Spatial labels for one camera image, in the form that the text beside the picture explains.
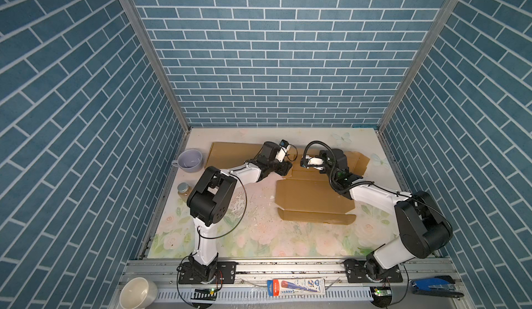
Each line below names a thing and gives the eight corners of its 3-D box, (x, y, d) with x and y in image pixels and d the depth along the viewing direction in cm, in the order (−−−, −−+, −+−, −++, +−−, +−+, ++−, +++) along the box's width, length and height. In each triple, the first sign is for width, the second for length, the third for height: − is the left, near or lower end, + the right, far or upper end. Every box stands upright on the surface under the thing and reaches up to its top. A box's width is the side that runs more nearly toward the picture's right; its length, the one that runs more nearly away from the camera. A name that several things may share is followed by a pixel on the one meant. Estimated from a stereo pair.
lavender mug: (176, 172, 103) (170, 164, 98) (181, 157, 110) (177, 149, 104) (203, 172, 103) (199, 164, 98) (207, 157, 110) (204, 149, 104)
